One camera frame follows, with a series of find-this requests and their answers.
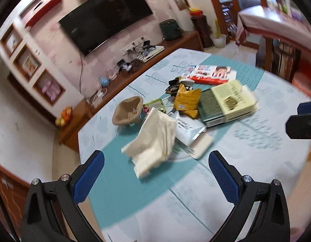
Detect white small carton box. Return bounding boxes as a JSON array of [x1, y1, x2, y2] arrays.
[[169, 110, 213, 160]]

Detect yellow snack wrapper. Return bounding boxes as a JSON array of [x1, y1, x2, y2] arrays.
[[174, 84, 201, 119]]

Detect beige paper bag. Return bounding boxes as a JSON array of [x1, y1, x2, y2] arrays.
[[121, 108, 177, 179]]

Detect brown paper pulp bowl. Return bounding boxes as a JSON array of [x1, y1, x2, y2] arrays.
[[112, 96, 143, 126]]

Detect brown wooden door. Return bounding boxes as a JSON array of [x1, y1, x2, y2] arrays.
[[0, 165, 30, 237]]

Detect green cream carton box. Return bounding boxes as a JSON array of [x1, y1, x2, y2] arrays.
[[198, 80, 259, 127]]

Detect wooden tv cabinet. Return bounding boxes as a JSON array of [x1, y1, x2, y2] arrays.
[[58, 31, 204, 152]]

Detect red white chocolate box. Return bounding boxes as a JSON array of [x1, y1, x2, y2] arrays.
[[182, 65, 237, 85]]

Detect dining table pink cloth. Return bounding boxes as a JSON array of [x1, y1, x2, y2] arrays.
[[235, 4, 311, 87]]

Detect fruit bowl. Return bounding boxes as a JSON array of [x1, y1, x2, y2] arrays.
[[55, 106, 72, 128]]

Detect patterned light blue tablecloth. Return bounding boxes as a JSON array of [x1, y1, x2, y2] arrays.
[[78, 49, 311, 241]]

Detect pink dumbbells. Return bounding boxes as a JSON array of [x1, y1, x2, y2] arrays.
[[41, 80, 62, 102]]

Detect dark wicker stand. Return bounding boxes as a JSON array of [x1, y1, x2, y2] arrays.
[[191, 15, 213, 48]]

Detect framed picture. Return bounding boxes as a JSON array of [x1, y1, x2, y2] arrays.
[[23, 55, 39, 76]]

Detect dark green air fryer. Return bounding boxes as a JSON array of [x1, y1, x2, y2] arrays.
[[159, 19, 182, 41]]

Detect white set-top box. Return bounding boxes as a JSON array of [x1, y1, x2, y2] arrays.
[[141, 45, 165, 63]]

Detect black wall television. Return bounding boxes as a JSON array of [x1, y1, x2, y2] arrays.
[[59, 0, 153, 56]]

